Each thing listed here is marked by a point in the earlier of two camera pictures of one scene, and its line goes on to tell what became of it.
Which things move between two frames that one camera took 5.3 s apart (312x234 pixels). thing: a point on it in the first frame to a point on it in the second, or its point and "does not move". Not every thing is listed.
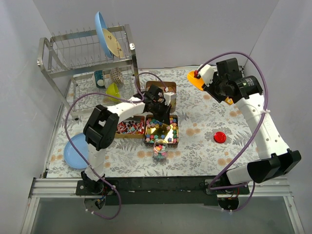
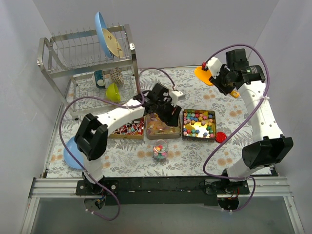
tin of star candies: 156,130 to 199,125
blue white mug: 99,76 does not move
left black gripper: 163,112 does not move
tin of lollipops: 133,127 does not move
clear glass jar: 160,149 does not move
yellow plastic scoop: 198,83 to 205,75
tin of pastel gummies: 171,87 to 157,129
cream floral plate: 112,43 does not move
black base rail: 163,191 does not move
